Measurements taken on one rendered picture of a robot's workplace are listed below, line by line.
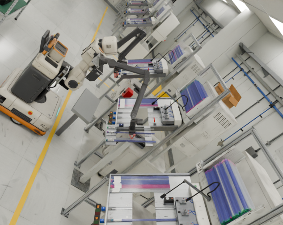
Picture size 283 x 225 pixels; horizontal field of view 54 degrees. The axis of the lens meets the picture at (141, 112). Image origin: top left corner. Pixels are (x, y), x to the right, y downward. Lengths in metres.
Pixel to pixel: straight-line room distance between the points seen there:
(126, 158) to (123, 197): 1.12
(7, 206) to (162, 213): 1.32
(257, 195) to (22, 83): 2.38
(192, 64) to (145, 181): 2.44
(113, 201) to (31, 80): 1.48
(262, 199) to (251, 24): 4.66
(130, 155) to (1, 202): 1.47
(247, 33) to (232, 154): 4.30
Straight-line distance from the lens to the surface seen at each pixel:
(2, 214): 2.70
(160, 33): 7.60
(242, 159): 2.45
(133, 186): 2.45
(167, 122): 3.18
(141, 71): 2.86
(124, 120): 3.28
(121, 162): 3.47
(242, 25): 6.34
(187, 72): 4.48
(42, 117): 3.23
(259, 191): 2.28
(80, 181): 3.38
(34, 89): 3.09
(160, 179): 2.51
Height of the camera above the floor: 2.13
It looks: 21 degrees down
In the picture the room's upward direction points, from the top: 49 degrees clockwise
